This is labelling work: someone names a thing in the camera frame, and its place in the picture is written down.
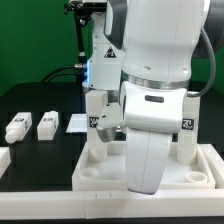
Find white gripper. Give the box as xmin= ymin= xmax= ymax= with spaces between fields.
xmin=120 ymin=81 xmax=186 ymax=195

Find white desk top tray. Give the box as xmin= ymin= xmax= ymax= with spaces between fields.
xmin=72 ymin=141 xmax=216 ymax=191

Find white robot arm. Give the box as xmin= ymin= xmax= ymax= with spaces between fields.
xmin=97 ymin=0 xmax=224 ymax=194

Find white marker sheet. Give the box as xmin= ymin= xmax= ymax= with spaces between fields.
xmin=66 ymin=114 xmax=87 ymax=133

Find white right fence block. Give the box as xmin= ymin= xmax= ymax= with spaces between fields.
xmin=201 ymin=144 xmax=224 ymax=189

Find white fence block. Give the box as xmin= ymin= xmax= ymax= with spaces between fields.
xmin=0 ymin=147 xmax=11 ymax=178
xmin=201 ymin=144 xmax=224 ymax=189

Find white front fence bar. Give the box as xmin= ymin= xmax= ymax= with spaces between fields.
xmin=0 ymin=189 xmax=224 ymax=220

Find white left fence block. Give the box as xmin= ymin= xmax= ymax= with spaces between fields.
xmin=0 ymin=147 xmax=11 ymax=178

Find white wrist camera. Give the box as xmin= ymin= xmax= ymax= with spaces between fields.
xmin=96 ymin=102 xmax=125 ymax=142

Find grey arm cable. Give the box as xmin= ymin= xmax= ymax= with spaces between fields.
xmin=187 ymin=26 xmax=218 ymax=99

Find black cables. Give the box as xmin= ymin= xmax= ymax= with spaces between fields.
xmin=40 ymin=65 xmax=88 ymax=84

